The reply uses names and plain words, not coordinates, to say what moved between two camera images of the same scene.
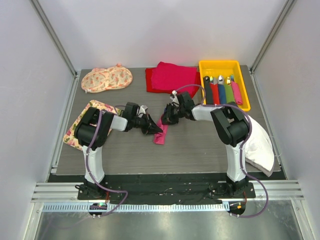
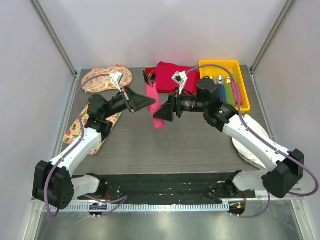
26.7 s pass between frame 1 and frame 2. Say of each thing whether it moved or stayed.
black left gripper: moved
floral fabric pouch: stayed
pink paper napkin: moved
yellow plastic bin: stayed
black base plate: stayed
